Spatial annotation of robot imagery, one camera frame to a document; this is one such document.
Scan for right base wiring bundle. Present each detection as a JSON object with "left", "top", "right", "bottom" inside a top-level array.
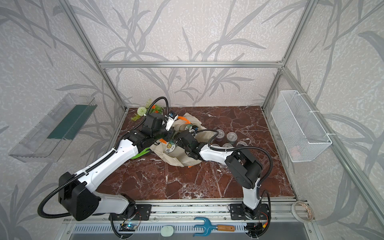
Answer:
[{"left": 244, "top": 188, "right": 272, "bottom": 238}]

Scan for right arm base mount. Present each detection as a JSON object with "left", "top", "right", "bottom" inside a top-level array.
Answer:
[{"left": 228, "top": 203, "right": 271, "bottom": 221}]

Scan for beige canvas bag orange handles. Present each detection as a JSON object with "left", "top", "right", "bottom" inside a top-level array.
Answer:
[{"left": 150, "top": 113, "right": 215, "bottom": 167}]

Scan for white oval button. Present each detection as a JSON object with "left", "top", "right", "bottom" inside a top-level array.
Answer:
[{"left": 161, "top": 226, "right": 175, "bottom": 238}]

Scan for potted orange flower plant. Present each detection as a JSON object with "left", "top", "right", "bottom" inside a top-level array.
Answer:
[{"left": 131, "top": 99, "right": 164, "bottom": 122}]

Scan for clear plastic wall shelf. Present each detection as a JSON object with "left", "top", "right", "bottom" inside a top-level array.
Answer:
[{"left": 9, "top": 94, "right": 98, "bottom": 163}]

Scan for white wire mesh basket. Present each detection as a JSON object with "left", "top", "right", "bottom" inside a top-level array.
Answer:
[{"left": 271, "top": 90, "right": 332, "bottom": 163}]

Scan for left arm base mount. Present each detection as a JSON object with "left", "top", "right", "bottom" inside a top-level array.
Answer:
[{"left": 109, "top": 204, "right": 152, "bottom": 222}]

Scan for green label seed jar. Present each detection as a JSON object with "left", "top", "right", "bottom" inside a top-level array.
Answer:
[
  {"left": 227, "top": 132, "right": 238, "bottom": 145},
  {"left": 185, "top": 124, "right": 193, "bottom": 131}
]

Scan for blue garden hand fork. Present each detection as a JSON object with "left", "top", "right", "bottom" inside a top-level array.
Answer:
[{"left": 193, "top": 217, "right": 235, "bottom": 237}]

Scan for tape roll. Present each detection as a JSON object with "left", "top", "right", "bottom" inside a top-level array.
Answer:
[{"left": 291, "top": 201, "right": 314, "bottom": 223}]

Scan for yellow label seed jar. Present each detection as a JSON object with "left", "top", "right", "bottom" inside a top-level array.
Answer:
[{"left": 166, "top": 141, "right": 176, "bottom": 154}]

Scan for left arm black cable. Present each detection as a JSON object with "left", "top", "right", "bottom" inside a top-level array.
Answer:
[{"left": 37, "top": 96, "right": 170, "bottom": 219}]

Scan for green circuit board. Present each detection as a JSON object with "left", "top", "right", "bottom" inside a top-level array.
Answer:
[{"left": 119, "top": 223, "right": 139, "bottom": 233}]

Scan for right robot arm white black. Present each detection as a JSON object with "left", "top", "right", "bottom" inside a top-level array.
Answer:
[{"left": 175, "top": 130, "right": 263, "bottom": 211}]

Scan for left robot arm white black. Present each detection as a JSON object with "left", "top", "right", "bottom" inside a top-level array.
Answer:
[{"left": 59, "top": 127, "right": 175, "bottom": 221}]

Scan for green black garden glove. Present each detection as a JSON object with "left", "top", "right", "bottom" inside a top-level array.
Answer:
[{"left": 131, "top": 147, "right": 151, "bottom": 160}]

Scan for purple label seed jar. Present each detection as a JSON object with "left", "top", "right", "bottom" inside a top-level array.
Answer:
[{"left": 215, "top": 129, "right": 225, "bottom": 142}]

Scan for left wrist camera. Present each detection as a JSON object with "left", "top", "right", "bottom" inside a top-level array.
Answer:
[{"left": 142, "top": 110, "right": 179, "bottom": 133}]

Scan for red label seed jar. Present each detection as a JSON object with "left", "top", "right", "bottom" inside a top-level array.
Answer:
[{"left": 236, "top": 141, "right": 248, "bottom": 147}]

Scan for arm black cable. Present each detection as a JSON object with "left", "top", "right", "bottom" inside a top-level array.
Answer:
[
  {"left": 37, "top": 96, "right": 170, "bottom": 219},
  {"left": 191, "top": 128, "right": 274, "bottom": 187}
]

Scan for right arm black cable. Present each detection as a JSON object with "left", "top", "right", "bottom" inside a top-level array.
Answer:
[{"left": 191, "top": 128, "right": 274, "bottom": 187}]

